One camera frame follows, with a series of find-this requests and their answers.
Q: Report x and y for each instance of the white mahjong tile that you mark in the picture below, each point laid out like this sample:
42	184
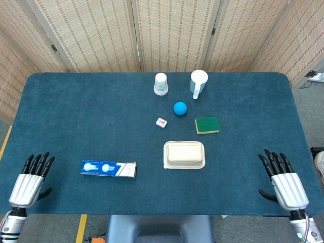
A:
161	123

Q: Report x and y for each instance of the light blue white mug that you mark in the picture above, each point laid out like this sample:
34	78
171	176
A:
198	82

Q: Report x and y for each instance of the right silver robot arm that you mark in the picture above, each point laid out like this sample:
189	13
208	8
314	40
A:
303	226

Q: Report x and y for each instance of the blue white toothpaste box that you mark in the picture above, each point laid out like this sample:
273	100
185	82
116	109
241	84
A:
108	168

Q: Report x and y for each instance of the orange device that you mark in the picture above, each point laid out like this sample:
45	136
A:
98	240

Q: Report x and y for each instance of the dark metal screen hinge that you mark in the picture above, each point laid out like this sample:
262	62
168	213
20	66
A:
213	31
54	48

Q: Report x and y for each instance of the blue table cloth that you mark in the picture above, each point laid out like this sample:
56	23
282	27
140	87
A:
101	121

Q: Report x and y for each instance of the white power strip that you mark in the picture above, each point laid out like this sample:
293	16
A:
316	76

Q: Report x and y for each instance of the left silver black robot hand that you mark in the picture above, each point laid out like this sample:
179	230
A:
26	188

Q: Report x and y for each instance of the white shoe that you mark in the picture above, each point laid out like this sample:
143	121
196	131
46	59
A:
320	164

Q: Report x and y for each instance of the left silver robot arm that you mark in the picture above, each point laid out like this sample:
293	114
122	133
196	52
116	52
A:
11	225

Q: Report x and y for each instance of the stack of white paper cups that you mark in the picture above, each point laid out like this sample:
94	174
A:
161	84

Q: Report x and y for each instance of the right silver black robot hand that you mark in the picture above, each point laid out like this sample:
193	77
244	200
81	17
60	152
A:
289	189

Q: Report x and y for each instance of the beige food container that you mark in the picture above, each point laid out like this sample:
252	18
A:
184	155

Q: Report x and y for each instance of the woven folding screen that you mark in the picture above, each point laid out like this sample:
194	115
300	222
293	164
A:
101	33

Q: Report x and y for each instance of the green yellow sponge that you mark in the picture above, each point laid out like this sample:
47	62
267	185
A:
207	125

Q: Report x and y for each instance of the blue ball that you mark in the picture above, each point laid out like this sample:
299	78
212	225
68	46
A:
180	108

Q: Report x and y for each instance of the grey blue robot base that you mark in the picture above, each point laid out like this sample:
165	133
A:
159	229

